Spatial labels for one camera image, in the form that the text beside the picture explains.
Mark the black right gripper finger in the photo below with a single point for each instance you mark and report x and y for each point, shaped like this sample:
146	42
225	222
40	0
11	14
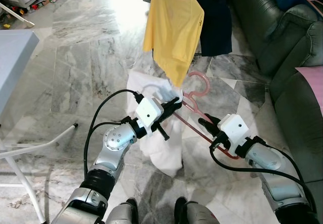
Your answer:
207	128
212	121

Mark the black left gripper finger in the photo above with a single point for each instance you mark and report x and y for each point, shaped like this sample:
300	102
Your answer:
172	104
171	115

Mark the thin white garment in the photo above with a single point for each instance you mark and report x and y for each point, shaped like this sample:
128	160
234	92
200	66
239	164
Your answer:
169	153

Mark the pink plastic clothes hanger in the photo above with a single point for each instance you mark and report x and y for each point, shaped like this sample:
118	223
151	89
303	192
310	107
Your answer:
315	7
204	85

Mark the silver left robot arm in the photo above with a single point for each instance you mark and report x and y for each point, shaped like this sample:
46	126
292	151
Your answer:
113	148

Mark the yellow shirt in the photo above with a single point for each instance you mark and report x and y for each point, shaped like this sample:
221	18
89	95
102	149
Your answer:
174	32

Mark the robot right leg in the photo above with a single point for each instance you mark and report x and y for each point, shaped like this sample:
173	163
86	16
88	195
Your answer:
199	215

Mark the robot leg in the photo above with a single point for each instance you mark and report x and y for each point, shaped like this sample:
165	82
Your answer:
199	215
121	214

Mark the navy garment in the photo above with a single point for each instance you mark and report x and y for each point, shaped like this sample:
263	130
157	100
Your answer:
217	27

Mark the robot left leg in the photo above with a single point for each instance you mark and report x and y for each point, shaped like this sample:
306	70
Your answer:
121	214

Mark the pink blanket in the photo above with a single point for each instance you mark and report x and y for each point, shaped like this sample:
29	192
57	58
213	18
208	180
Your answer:
313	88

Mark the leather sofa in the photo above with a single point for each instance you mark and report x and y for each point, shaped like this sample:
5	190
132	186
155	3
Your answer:
282	37

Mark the pale blue folding table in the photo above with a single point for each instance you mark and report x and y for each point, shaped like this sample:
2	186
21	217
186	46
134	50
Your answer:
12	62

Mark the beige plastic high chair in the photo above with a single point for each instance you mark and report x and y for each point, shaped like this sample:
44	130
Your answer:
17	15

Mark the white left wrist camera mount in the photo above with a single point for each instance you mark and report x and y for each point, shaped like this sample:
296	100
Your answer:
149	112

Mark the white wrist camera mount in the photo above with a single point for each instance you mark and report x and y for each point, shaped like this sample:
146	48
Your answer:
149	112
234	130

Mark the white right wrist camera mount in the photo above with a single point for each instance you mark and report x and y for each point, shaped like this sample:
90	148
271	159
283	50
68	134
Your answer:
234	130

